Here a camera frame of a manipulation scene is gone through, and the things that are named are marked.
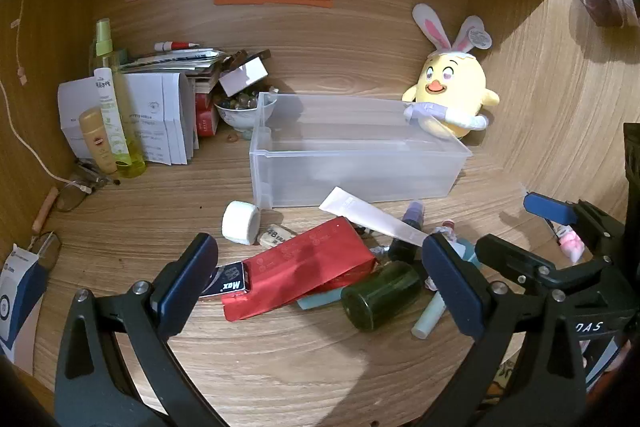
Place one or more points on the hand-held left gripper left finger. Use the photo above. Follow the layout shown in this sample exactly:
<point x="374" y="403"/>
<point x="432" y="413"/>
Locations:
<point x="185" y="279"/>

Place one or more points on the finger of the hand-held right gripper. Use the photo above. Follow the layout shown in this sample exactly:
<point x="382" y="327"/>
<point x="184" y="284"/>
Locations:
<point x="547" y="205"/>
<point x="510" y="257"/>

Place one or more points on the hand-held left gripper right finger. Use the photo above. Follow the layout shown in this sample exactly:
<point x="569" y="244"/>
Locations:
<point x="450" y="287"/>

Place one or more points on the slender mint green tube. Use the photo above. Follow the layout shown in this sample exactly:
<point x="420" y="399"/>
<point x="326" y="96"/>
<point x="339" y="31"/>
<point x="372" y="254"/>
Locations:
<point x="429" y="314"/>

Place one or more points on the dark green bottle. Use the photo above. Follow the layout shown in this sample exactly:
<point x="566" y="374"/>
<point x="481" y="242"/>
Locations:
<point x="380" y="294"/>

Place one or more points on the small purple-capped bottle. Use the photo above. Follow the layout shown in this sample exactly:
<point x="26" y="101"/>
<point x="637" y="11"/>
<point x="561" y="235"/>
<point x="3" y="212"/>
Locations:
<point x="412" y="214"/>

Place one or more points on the white cosmetic tube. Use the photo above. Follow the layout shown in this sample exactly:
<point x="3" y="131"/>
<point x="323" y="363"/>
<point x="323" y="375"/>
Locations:
<point x="365" y="217"/>

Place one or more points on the red foil pouch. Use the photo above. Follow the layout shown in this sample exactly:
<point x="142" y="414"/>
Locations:
<point x="300" y="262"/>

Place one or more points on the clear plastic bin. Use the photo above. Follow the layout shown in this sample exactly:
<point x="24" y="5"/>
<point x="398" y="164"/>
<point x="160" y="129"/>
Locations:
<point x="350" y="167"/>

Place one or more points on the black staples box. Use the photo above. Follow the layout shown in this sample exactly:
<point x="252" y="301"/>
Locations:
<point x="227" y="282"/>

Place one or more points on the silver clip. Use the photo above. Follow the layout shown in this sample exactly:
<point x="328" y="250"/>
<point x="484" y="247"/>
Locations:
<point x="440" y="234"/>

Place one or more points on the beige sleeved eraser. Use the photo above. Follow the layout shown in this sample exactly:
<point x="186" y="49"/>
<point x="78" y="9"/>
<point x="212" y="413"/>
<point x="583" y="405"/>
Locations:
<point x="275" y="236"/>

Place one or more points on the eyeglasses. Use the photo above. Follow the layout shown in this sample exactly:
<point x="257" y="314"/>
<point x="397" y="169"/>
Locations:
<point x="97" y="179"/>

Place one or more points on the teal paper sheet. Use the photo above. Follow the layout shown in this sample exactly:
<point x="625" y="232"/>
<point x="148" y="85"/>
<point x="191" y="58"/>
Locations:
<point x="317" y="300"/>

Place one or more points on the yellow-green spray bottle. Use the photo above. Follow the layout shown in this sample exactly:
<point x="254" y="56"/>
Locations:
<point x="131" y="157"/>

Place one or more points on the wooden stick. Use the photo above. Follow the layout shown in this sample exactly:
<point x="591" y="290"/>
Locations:
<point x="45" y="209"/>

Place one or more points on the red printed box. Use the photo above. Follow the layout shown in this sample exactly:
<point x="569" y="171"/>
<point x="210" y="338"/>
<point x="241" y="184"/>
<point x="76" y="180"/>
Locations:
<point x="207" y="123"/>
<point x="205" y="101"/>

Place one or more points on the pile of books and boxes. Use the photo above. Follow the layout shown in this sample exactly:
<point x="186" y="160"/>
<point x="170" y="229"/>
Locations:
<point x="160" y="122"/>

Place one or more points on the yellow chick plush toy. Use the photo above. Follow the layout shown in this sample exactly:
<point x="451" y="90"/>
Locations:
<point x="450" y="77"/>

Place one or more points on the blue and white box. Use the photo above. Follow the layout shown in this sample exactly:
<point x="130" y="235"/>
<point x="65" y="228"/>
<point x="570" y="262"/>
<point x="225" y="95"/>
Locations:
<point x="20" y="297"/>

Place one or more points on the ceramic bowl of stones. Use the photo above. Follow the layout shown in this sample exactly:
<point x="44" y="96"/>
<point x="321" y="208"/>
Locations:
<point x="240" y="117"/>

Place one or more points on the white lotion tube bottle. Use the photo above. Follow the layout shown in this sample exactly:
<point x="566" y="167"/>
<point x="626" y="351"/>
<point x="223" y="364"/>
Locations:
<point x="107" y="107"/>

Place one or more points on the small white box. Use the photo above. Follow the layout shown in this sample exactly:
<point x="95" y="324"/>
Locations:
<point x="242" y="79"/>

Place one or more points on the stack of booklets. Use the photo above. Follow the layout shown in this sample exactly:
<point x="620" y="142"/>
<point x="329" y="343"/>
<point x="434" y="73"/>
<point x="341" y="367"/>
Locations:
<point x="170" y="62"/>

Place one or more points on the red and white marker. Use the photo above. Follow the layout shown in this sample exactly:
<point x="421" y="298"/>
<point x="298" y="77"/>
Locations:
<point x="175" y="45"/>

